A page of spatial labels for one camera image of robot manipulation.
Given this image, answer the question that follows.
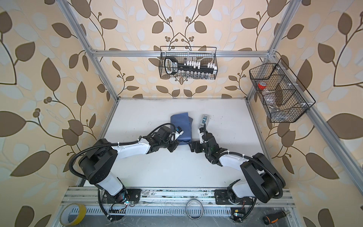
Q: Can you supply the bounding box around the blue wrapping paper sheet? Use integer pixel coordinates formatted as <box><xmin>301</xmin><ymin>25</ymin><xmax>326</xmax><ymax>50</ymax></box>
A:
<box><xmin>170</xmin><ymin>112</ymin><xmax>193</xmax><ymax>145</ymax></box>

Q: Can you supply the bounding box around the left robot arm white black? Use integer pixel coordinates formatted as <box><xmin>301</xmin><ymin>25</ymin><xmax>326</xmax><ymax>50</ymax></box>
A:
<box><xmin>68</xmin><ymin>123</ymin><xmax>183</xmax><ymax>200</ymax></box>

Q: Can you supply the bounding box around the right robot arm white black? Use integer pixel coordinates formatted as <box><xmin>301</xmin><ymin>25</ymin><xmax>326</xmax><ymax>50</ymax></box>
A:
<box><xmin>190</xmin><ymin>132</ymin><xmax>286</xmax><ymax>204</ymax></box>

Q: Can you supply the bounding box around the grey tape dispenser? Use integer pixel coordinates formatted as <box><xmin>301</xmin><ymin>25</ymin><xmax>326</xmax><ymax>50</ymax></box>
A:
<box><xmin>199</xmin><ymin>114</ymin><xmax>210</xmax><ymax>128</ymax></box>

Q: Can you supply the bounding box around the black tool set in basket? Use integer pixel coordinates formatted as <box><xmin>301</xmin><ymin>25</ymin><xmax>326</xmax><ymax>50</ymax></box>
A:
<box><xmin>163</xmin><ymin>57</ymin><xmax>218</xmax><ymax>75</ymax></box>

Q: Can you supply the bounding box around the red capped plastic bottle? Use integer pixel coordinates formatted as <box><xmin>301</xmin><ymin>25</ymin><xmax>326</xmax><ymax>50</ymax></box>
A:
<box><xmin>258</xmin><ymin>81</ymin><xmax>267</xmax><ymax>93</ymax></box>

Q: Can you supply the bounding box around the orange black screwdriver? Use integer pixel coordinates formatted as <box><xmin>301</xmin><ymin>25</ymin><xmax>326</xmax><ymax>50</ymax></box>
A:
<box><xmin>262</xmin><ymin>211</ymin><xmax>289</xmax><ymax>225</ymax></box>

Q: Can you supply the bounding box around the yellow tape roll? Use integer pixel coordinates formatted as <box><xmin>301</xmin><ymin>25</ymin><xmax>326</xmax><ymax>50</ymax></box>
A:
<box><xmin>60</xmin><ymin>203</ymin><xmax>87</xmax><ymax>227</ymax></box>

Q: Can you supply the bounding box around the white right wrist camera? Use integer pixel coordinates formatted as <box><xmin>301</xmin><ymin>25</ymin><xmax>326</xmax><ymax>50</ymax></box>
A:
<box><xmin>199</xmin><ymin>127</ymin><xmax>206</xmax><ymax>144</ymax></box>

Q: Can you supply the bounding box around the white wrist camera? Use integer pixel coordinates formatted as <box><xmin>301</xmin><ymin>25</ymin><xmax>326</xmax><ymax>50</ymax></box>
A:
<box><xmin>175</xmin><ymin>127</ymin><xmax>184</xmax><ymax>137</ymax></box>
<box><xmin>199</xmin><ymin>127</ymin><xmax>206</xmax><ymax>144</ymax></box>

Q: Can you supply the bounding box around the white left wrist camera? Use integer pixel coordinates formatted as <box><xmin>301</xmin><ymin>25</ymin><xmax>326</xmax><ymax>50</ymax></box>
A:
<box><xmin>175</xmin><ymin>127</ymin><xmax>184</xmax><ymax>137</ymax></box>

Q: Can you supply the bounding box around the grey ring on rail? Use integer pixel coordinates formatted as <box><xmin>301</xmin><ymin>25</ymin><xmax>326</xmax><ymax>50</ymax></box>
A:
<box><xmin>185</xmin><ymin>198</ymin><xmax>204</xmax><ymax>220</ymax></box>

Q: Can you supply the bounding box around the right wall wire basket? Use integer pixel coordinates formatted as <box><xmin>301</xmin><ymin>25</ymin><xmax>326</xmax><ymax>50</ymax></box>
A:
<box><xmin>249</xmin><ymin>59</ymin><xmax>316</xmax><ymax>123</ymax></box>

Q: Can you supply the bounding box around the wall wire basket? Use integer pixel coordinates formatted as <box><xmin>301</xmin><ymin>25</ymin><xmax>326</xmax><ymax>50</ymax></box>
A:
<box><xmin>249</xmin><ymin>59</ymin><xmax>316</xmax><ymax>123</ymax></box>
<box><xmin>158</xmin><ymin>45</ymin><xmax>218</xmax><ymax>80</ymax></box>

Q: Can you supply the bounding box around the back wall wire basket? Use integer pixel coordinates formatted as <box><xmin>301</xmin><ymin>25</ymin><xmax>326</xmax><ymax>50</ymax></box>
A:
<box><xmin>158</xmin><ymin>45</ymin><xmax>218</xmax><ymax>80</ymax></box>

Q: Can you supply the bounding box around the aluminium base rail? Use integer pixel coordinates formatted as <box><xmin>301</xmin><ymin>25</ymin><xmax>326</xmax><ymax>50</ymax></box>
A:
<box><xmin>60</xmin><ymin>187</ymin><xmax>296</xmax><ymax>208</ymax></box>

